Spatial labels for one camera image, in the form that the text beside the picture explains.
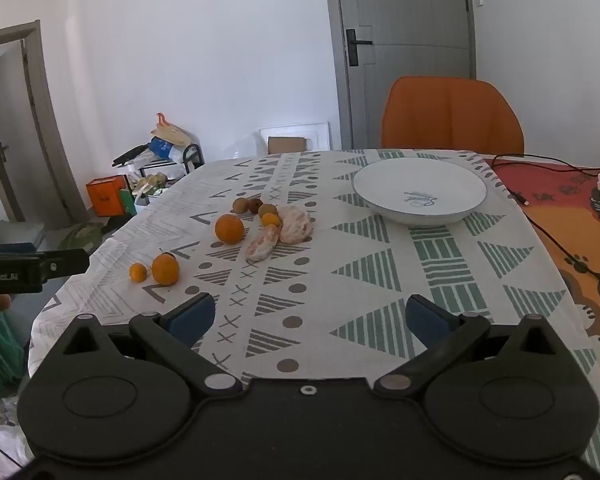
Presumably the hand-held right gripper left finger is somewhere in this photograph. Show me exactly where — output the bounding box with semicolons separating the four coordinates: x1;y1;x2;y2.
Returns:
60;293;243;403

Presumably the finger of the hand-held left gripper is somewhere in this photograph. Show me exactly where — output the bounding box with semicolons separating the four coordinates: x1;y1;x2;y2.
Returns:
36;247;90;280

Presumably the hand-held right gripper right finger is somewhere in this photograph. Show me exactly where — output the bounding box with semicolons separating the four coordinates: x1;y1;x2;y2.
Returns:
375;295;560;402

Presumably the orange with stem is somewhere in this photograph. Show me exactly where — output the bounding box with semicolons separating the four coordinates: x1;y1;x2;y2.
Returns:
152;249;181;287

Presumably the large orange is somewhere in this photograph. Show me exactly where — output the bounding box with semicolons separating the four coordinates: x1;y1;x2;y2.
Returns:
215;214;245;245

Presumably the small peeled citrus piece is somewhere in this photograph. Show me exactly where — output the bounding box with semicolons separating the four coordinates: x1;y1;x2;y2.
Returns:
245;224;281;262

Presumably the white plate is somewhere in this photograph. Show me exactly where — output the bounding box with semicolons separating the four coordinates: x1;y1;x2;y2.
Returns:
351;157;488;225

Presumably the large peeled citrus piece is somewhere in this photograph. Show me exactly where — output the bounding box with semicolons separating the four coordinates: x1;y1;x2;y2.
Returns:
277;204;314;245

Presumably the green camouflage bag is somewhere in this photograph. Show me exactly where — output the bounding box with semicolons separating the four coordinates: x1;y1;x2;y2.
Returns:
57;222;106;261

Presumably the orange box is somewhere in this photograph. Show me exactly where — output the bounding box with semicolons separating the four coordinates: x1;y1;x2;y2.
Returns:
85;177;127;218

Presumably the green woven basket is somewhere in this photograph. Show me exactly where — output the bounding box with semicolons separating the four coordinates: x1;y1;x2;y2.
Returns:
0;305;31;411

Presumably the white patterned tablecloth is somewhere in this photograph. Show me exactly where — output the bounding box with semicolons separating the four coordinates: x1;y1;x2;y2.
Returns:
27;149;600;478

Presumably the black folded umbrella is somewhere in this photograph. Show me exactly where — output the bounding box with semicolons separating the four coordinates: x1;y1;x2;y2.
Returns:
112;143;149;167

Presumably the white and blue bag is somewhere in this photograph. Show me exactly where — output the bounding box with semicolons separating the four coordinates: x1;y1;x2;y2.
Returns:
148;136;187;162

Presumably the clear plastic bag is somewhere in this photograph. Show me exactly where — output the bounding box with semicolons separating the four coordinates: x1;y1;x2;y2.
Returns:
0;395;33;466

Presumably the black metal rack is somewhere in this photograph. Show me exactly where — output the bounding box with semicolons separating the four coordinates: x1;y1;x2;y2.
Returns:
112;143;206;182

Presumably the yellow paper bag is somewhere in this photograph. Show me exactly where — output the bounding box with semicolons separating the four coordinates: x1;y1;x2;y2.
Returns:
150;112;194;147

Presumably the cardboard box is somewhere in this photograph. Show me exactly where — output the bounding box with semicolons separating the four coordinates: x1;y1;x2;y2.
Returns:
267;136;306;155

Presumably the orange chair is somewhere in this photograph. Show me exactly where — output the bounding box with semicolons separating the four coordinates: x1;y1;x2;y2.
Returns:
380;76;526;157

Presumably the white foam board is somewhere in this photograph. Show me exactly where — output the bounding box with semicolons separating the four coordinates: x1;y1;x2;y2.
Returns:
259;121;330;155

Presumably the grey door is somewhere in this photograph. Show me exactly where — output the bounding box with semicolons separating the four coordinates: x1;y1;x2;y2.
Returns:
323;0;478;152

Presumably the grey door frame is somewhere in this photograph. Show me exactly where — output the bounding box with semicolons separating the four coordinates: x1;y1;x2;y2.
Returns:
0;20;88;223

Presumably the black cable with plug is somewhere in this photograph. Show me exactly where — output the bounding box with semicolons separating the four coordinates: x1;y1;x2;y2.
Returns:
510;191;600;286

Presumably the black door handle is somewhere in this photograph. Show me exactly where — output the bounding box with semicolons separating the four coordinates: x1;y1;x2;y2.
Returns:
346;29;374;67

